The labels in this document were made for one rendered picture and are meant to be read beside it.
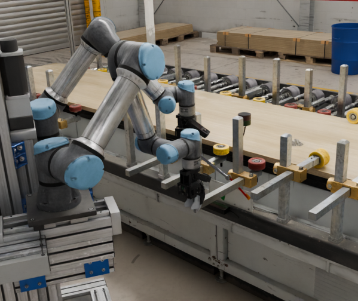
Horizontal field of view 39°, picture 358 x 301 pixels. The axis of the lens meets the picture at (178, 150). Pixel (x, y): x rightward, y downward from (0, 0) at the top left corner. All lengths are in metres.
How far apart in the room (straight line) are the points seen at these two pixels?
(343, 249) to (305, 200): 0.40
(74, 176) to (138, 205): 1.87
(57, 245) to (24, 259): 0.16
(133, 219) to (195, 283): 0.66
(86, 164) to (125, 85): 0.29
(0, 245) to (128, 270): 1.58
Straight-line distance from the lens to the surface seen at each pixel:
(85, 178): 1.59
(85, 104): 3.47
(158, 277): 3.17
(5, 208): 1.95
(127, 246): 3.48
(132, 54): 1.69
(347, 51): 7.95
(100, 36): 2.09
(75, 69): 2.25
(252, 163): 2.36
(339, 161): 2.03
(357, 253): 2.14
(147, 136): 1.95
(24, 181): 1.97
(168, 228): 3.26
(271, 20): 10.59
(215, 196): 2.18
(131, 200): 3.46
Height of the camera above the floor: 1.83
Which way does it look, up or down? 21 degrees down
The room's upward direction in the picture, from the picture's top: 3 degrees counter-clockwise
